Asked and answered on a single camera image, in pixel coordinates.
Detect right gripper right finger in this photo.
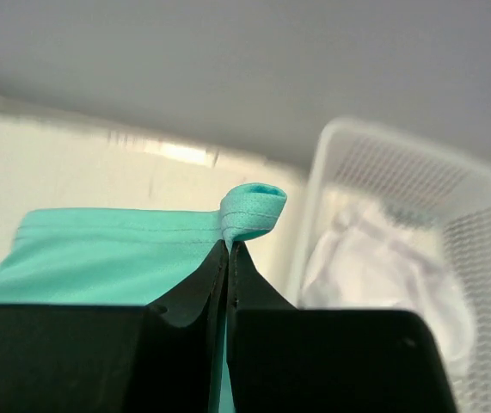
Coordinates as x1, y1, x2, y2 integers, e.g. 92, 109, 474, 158
226, 243, 457, 412

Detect teal t shirt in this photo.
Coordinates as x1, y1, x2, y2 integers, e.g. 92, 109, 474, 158
0, 183, 287, 412

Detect white t shirt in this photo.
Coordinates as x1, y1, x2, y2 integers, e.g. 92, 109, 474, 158
298, 199, 476, 376

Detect white plastic basket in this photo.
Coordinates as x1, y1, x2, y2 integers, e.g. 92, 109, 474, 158
285, 119, 491, 412

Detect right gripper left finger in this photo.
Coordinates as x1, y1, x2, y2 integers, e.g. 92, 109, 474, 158
0, 242, 229, 412

